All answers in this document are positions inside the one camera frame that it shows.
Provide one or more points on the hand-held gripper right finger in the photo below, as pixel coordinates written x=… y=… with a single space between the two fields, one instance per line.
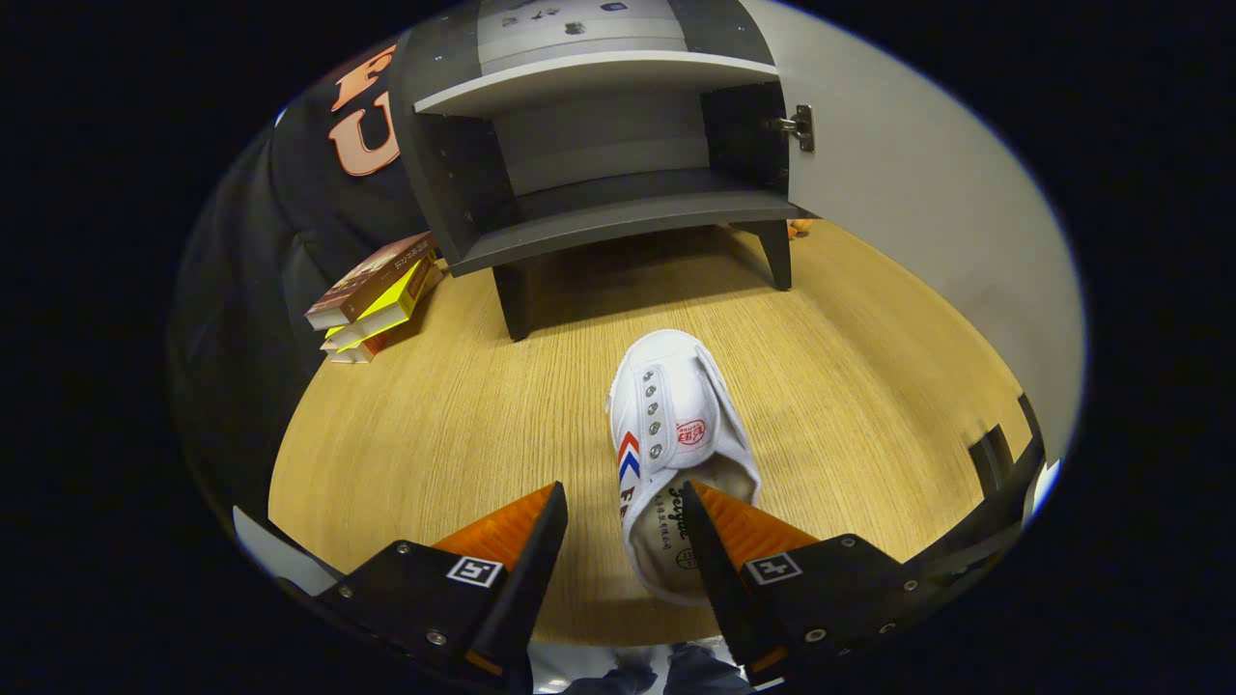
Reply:
x=719 y=589

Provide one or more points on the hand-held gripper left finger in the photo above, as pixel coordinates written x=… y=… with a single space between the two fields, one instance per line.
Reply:
x=531 y=579

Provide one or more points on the white canvas shoe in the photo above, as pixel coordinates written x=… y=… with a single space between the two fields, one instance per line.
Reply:
x=671 y=396

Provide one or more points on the dark grey shoe cabinet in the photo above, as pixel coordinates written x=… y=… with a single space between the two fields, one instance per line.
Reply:
x=618 y=217

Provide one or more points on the beige shoe cabinet door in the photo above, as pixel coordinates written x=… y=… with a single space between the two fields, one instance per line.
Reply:
x=917 y=212

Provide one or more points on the metal door hinge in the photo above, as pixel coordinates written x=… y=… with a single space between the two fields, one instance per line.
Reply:
x=801 y=125

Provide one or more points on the person's legs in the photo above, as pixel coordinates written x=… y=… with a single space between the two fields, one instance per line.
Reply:
x=695 y=671

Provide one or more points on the orange book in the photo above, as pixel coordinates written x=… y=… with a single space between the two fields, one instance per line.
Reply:
x=362 y=352

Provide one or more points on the yellow book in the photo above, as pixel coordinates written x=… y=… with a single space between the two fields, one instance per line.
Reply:
x=386 y=311

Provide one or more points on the brown book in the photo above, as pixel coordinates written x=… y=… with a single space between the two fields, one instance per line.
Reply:
x=372 y=275

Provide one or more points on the black backdrop cloth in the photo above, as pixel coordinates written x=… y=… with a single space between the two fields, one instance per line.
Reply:
x=290 y=222

